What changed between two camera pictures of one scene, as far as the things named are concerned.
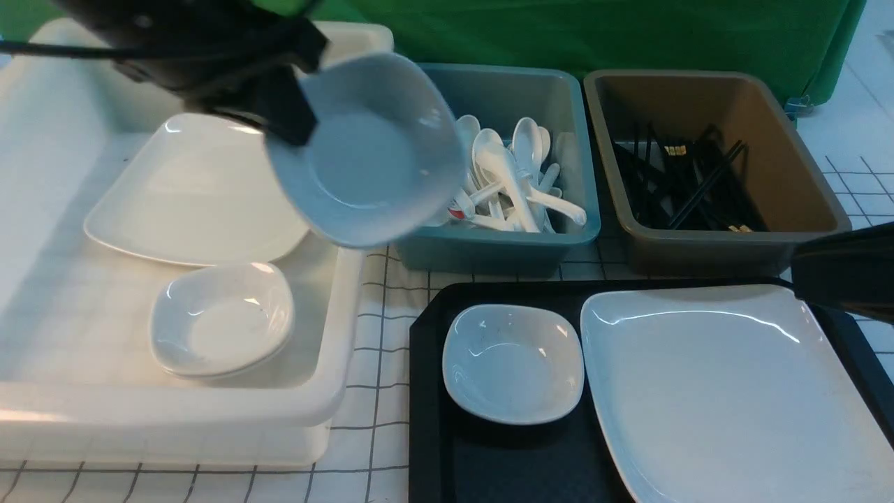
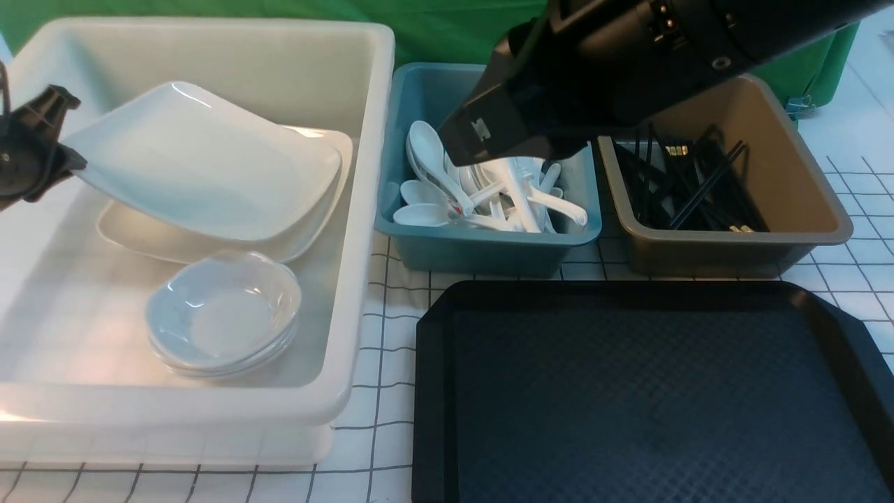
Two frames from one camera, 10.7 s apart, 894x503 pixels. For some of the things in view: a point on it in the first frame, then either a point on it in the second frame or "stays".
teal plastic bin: (563, 105) stays
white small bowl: (387, 158) → (224, 315)
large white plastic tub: (82, 383) stays
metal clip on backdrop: (796, 107) stays
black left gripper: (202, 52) → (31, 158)
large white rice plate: (732, 394) → (194, 161)
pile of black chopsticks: (703, 185) stays
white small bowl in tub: (221, 321) stays
